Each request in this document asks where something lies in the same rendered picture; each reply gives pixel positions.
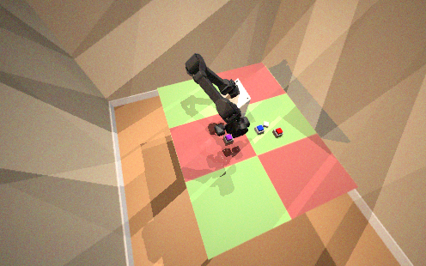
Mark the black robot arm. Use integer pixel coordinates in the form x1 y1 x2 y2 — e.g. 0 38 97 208
186 53 248 138

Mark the red button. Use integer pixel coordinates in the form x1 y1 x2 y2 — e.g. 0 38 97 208
272 127 284 137

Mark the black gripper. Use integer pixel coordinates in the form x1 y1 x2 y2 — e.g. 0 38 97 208
215 117 250 136

